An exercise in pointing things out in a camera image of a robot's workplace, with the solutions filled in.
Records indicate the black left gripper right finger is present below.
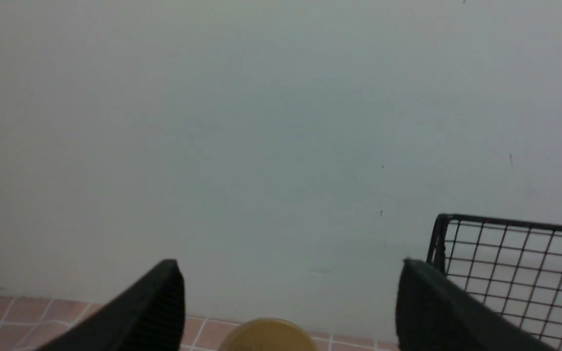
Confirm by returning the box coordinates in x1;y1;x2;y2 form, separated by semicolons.
395;258;551;351

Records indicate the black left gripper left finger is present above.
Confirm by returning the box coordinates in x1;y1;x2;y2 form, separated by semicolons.
40;259;186;351

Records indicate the cooking wine bottle gold cap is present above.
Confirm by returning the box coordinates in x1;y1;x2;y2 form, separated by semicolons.
218;318;318;351

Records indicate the black wire mesh rack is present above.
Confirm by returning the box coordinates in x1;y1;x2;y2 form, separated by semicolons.
427;214;562;351

